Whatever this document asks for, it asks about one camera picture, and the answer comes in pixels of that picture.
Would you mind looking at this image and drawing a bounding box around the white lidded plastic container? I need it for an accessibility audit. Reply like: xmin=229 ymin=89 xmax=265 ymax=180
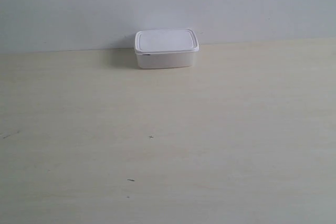
xmin=134 ymin=29 xmax=199 ymax=69

